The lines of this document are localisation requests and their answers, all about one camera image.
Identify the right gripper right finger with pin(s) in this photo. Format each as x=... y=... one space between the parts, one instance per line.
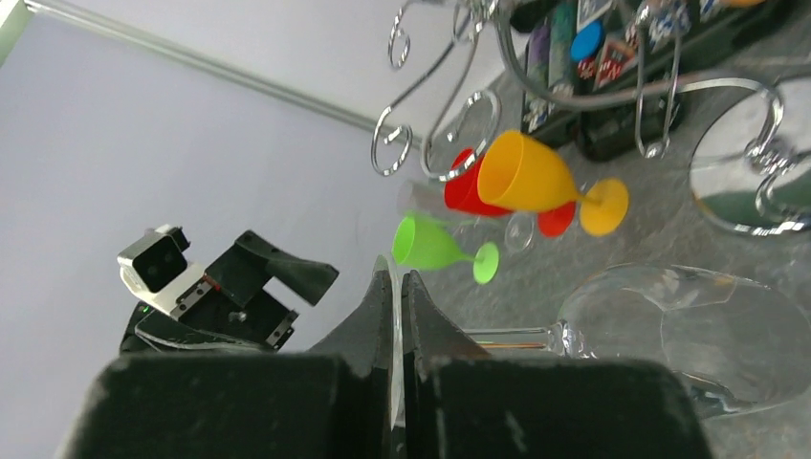
x=461 y=402

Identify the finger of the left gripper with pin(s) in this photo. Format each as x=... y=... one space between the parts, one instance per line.
x=164 y=334
x=241 y=272

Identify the clear wine glass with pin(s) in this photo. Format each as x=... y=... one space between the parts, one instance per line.
x=735 y=346
x=424 y=200

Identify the red wine glass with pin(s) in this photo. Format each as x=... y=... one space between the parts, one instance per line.
x=527 y=178

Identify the chrome wine glass rack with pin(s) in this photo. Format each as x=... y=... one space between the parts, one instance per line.
x=388 y=152

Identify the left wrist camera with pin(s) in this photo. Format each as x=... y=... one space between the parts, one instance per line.
x=155 y=270

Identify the black poker chip case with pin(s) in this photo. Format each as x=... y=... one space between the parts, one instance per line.
x=700 y=34

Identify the green wine glass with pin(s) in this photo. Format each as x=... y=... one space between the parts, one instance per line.
x=421 y=244

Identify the blue poker chip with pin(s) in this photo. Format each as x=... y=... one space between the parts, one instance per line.
x=587 y=41

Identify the yellow wine glass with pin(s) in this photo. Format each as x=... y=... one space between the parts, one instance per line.
x=602 y=208

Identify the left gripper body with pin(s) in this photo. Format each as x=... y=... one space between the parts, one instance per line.
x=264 y=320

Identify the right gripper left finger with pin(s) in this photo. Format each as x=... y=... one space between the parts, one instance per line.
x=332 y=401

